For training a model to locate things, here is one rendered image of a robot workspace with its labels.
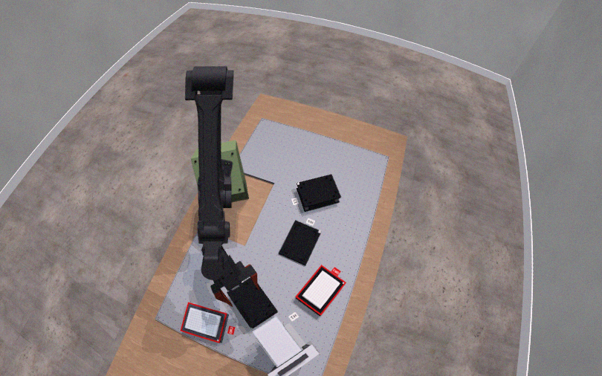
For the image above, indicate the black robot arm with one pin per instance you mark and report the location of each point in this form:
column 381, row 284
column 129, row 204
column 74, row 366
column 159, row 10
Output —
column 215, row 84

